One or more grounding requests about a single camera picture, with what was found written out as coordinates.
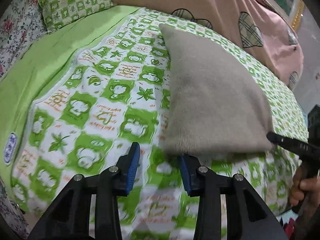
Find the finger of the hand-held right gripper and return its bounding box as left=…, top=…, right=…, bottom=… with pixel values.
left=266, top=132, right=309, bottom=158

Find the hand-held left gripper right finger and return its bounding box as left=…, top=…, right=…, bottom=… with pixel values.
left=177, top=154, right=288, bottom=240

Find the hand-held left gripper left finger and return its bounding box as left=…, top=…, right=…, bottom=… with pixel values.
left=27, top=142, right=141, bottom=240

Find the beige knitted sweater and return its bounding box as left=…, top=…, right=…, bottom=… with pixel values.
left=159, top=24, right=275, bottom=160

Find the person's right hand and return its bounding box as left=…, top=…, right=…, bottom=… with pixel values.
left=290, top=166, right=317, bottom=207

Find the green checkered blanket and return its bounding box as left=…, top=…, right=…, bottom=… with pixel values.
left=0, top=5, right=309, bottom=240

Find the white oval blanket label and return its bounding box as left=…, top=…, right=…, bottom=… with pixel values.
left=4, top=132, right=18, bottom=166

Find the pink heart-print quilt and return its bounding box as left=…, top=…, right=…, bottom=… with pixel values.
left=102, top=0, right=304, bottom=90

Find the green checkered pillow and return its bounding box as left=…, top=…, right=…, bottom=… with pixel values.
left=37, top=0, right=116, bottom=34

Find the floral bedsheet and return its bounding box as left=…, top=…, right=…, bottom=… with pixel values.
left=0, top=0, right=48, bottom=78

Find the gold-trimmed frame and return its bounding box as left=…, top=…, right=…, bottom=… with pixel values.
left=289, top=0, right=305, bottom=32

